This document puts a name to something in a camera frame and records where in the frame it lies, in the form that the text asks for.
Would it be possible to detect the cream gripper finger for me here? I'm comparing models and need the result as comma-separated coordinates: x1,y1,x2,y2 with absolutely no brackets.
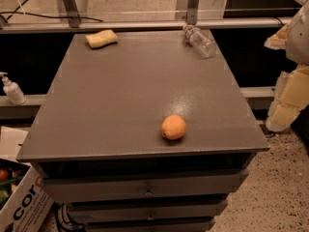
266,65,309,132
264,24,289,49

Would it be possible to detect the orange fruit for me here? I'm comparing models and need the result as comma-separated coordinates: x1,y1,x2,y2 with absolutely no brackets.
161,115,186,140

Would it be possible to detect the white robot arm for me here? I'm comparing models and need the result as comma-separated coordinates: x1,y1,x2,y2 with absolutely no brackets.
265,1,309,132

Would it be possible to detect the yellow sponge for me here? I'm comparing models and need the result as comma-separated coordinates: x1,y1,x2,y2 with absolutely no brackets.
86,30,118,48

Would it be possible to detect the clear plastic water bottle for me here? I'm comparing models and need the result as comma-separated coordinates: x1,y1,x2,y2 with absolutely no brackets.
183,24,216,58

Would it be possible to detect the grey drawer cabinet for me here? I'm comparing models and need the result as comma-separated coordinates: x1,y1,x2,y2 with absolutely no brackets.
17,31,268,232

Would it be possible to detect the white pump dispenser bottle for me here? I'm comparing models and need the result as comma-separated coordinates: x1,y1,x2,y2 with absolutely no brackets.
0,72,26,105

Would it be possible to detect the white cardboard box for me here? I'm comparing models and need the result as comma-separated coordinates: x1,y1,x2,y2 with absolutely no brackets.
0,160,54,232

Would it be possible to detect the red tomato in box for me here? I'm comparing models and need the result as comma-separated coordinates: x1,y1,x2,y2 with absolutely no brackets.
0,168,10,182

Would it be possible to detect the grey metal railing frame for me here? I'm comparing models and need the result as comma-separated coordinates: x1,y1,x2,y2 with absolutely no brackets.
0,0,309,35

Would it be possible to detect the black cable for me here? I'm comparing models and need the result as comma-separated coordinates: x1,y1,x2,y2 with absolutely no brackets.
0,0,104,23

